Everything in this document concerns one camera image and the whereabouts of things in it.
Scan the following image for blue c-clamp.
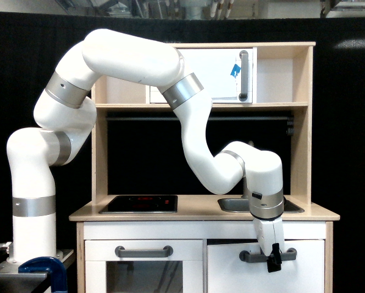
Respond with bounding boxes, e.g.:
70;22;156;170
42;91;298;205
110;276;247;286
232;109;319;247
18;256;68;293

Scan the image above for grey toy faucet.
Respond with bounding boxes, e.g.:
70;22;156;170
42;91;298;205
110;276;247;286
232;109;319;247
242;140;255;199

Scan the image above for grey microwave door handle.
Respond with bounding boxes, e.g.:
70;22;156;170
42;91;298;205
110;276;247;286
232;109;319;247
239;50;249;101

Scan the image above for white cabinet door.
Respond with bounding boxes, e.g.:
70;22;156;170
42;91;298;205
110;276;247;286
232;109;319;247
207;240;325;292

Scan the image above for grey cabinet door handle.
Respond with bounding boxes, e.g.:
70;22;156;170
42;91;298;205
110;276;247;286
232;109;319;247
239;248;297;263

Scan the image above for grey hanging rail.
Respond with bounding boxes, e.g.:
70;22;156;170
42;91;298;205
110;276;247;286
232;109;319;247
106;116;294;122

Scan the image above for white oven door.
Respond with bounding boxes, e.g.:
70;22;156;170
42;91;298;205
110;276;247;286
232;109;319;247
85;239;204;292

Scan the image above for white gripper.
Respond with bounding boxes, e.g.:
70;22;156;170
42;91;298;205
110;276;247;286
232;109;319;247
253;217;284;273

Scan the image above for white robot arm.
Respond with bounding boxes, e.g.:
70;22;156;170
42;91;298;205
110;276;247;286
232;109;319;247
7;29;284;272

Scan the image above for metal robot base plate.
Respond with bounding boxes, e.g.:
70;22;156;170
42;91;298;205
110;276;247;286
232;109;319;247
0;249;76;280

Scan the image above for black toy stove top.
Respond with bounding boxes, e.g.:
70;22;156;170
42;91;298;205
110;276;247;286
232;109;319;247
99;195;178;214

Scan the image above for wooden toy kitchen frame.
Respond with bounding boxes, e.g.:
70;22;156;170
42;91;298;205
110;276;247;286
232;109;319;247
70;42;340;292

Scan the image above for grey oven door handle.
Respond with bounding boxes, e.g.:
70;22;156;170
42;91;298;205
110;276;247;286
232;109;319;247
115;245;174;258

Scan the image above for black rail hooks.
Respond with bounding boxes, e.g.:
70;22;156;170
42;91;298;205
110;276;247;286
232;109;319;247
286;116;294;136

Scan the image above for white microwave door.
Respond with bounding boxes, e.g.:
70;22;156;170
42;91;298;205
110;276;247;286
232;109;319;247
149;48;254;104

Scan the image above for blue tape piece right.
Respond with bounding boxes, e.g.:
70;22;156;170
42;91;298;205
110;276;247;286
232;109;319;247
230;63;241;78

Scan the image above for grey toy sink basin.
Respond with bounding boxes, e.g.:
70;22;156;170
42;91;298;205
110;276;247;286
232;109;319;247
218;198;305;214

